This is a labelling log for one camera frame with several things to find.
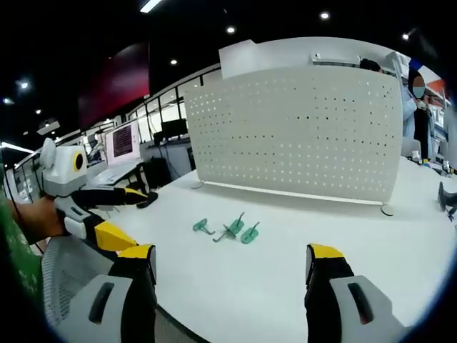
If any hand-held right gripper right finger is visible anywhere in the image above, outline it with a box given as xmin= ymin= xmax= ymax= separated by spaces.
xmin=304 ymin=243 xmax=416 ymax=343

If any white keyboard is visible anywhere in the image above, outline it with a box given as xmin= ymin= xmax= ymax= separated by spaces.
xmin=87 ymin=164 xmax=135 ymax=187

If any green hook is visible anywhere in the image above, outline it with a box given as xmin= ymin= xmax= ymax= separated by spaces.
xmin=212 ymin=223 xmax=238 ymax=244

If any green mounting plate with hook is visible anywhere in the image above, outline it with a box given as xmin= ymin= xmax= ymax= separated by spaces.
xmin=192 ymin=217 xmax=212 ymax=235
xmin=228 ymin=211 xmax=248 ymax=233
xmin=240 ymin=221 xmax=261 ymax=245

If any white box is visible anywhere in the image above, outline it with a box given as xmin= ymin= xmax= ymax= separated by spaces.
xmin=218 ymin=39 xmax=312 ymax=80

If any black computer monitor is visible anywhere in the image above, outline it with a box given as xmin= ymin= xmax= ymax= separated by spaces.
xmin=160 ymin=119 xmax=189 ymax=142

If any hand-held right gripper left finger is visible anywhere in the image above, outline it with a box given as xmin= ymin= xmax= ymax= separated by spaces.
xmin=70 ymin=244 xmax=158 ymax=343

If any black stand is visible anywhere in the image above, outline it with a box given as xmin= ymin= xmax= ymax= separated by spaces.
xmin=437 ymin=181 xmax=457 ymax=223

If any lit computer monitor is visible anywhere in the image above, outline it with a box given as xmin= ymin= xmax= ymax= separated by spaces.
xmin=104 ymin=119 xmax=141 ymax=169

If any white perforated pegboard panel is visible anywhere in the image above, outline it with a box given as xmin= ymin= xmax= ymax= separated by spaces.
xmin=183 ymin=65 xmax=403 ymax=217

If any person's left hand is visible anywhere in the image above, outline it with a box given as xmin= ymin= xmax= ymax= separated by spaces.
xmin=16 ymin=195 xmax=68 ymax=248

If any grey mesh office chair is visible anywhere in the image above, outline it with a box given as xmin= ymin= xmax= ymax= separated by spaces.
xmin=40 ymin=235 xmax=117 ymax=330

